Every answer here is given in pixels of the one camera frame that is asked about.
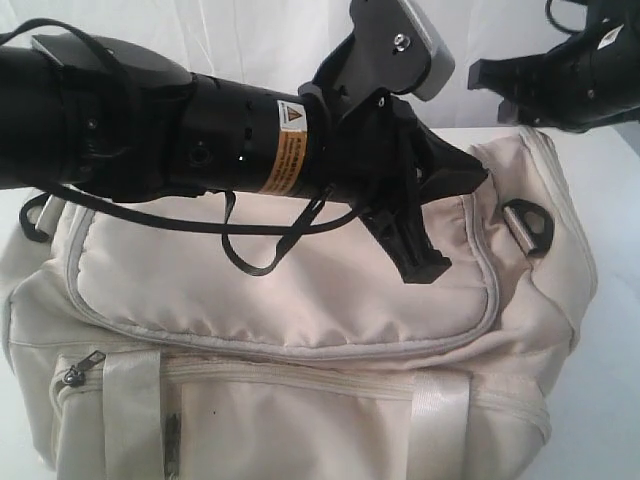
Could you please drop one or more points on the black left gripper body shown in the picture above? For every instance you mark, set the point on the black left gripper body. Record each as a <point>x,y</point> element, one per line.
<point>361,138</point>

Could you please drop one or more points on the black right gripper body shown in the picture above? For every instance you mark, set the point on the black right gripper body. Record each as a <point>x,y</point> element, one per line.
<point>591,79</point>

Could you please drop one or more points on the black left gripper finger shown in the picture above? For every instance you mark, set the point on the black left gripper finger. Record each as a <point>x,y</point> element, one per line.
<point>400,231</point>
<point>446,171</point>

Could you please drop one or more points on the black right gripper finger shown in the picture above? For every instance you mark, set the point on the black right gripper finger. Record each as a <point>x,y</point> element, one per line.
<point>512,75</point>
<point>520,108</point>

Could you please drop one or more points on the cream white duffel bag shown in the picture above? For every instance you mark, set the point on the cream white duffel bag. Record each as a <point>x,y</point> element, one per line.
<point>145,354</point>

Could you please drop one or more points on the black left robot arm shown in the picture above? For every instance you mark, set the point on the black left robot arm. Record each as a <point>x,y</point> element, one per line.
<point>106,124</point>

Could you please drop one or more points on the white backdrop curtain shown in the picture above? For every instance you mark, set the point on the white backdrop curtain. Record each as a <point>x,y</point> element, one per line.
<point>279,44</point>

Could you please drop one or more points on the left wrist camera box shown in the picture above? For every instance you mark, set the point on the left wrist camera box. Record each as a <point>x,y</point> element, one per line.
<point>402,51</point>

